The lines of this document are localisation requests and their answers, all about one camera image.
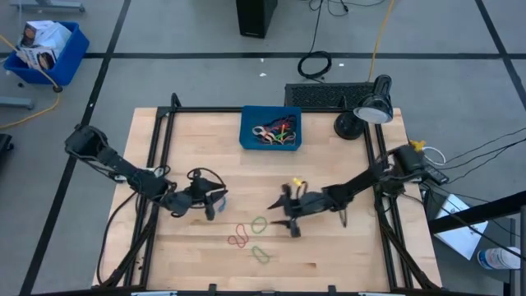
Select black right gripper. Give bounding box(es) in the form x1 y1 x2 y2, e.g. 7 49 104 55
266 187 332 239

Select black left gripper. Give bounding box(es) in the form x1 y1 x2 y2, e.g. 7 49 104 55
185 180 228 222

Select round green rubber band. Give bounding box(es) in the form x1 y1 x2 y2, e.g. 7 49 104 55
250 215 269 235

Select twisted red rubber band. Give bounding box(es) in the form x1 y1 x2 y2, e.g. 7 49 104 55
227 223 250 249

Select blue plastic table bin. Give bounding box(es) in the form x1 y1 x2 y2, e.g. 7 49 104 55
238 104 303 152

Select black perforated panel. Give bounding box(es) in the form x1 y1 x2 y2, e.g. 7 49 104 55
284 81 376 110

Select black desk lamp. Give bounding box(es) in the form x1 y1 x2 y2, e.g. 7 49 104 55
333 74 395 141

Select black power adapter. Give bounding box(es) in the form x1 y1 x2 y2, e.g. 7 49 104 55
425 164 450 186

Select white flat box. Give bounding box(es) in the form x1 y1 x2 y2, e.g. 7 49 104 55
433 193 490 261

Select black metal bar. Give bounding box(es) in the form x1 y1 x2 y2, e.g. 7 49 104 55
427 190 526 236

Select black computer tower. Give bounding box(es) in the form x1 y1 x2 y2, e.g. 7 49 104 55
235 0 279 39

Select blue plastic floor tub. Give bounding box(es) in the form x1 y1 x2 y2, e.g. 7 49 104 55
2 20 90 87

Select white plastic bottle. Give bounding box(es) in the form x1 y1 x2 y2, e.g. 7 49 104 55
477 246 523 271

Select grey metal stand foot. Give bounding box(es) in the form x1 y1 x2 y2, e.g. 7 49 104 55
9 0 86 14
0 95 35 111

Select white printed carton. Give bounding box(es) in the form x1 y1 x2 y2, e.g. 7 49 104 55
19 20 55 47
16 46 58 72

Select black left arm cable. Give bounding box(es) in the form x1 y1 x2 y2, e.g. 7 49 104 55
95 190 139 285

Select coiled black cable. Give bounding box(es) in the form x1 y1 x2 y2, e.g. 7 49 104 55
297 0 334 81

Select white cable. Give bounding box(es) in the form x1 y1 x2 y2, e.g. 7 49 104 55
422 145 448 166

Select yellow extension cable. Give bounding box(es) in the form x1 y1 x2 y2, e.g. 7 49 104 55
0 34 62 131
366 0 397 83

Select black floor cables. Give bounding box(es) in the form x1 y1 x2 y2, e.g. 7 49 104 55
307 0 388 18

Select black power cables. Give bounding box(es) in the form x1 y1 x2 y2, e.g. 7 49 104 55
445 126 526 185

